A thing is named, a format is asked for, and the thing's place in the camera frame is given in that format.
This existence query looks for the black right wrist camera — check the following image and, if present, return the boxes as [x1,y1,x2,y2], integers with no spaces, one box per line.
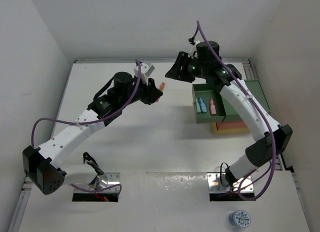
[196,41,220,61]

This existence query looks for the stacked drawer cabinet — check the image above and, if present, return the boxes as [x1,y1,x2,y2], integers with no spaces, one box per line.
[211,79,271,136]

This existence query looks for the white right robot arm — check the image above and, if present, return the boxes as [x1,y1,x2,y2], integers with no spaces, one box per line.
[165,41,293,185]

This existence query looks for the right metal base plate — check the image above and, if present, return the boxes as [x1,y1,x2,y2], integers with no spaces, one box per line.
[207,173,254,194]

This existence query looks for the metal base plate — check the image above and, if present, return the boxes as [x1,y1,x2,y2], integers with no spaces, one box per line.
[73,173,122,194]
[207,173,254,194]

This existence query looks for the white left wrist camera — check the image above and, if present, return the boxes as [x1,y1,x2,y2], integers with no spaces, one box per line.
[139,61,155,84]

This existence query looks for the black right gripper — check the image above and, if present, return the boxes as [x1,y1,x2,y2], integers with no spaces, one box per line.
[165,51,208,83]

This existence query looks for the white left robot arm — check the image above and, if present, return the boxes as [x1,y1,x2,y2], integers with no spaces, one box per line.
[22,72,163,195]

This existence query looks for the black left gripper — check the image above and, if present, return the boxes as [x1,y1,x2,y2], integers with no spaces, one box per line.
[118,74,162,107]

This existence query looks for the orange highlighter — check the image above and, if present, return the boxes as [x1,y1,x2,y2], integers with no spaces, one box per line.
[155,82,166,102]

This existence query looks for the blue patterned tape roll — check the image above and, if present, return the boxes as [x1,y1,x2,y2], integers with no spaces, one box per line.
[229,210,251,228]

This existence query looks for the pink highlighter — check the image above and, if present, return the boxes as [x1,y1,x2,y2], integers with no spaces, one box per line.
[209,99,217,115]

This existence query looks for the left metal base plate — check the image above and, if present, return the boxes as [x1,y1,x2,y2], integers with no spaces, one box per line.
[73,173,122,194]

